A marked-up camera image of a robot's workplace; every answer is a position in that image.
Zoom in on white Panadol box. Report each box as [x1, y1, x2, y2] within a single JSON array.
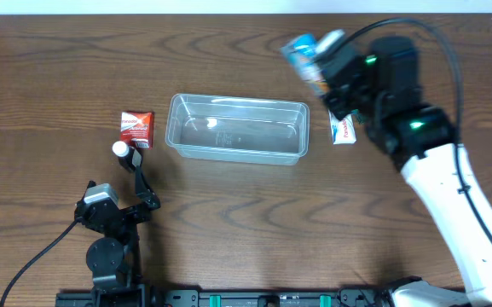
[[328, 112, 356, 145]]

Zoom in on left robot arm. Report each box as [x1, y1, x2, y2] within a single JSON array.
[[74, 167, 160, 292]]

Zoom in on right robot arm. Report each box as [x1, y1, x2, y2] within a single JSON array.
[[315, 32, 492, 306]]

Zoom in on clear plastic container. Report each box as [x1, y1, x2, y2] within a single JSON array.
[[165, 93, 310, 165]]

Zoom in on green Zam-Buk box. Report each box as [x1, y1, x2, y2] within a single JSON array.
[[352, 110, 365, 125]]

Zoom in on dark bottle white cap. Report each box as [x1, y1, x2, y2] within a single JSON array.
[[112, 141, 142, 172]]

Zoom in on red Panadol box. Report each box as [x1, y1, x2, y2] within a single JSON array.
[[119, 112, 155, 149]]

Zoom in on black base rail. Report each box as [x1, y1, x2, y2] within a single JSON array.
[[55, 288, 394, 307]]

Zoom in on left black cable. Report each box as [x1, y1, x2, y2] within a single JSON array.
[[0, 217, 80, 307]]

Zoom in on black cable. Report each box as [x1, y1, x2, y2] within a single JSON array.
[[0, 217, 80, 307], [343, 17, 492, 278]]

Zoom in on right black cable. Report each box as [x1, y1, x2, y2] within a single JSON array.
[[343, 17, 492, 278]]

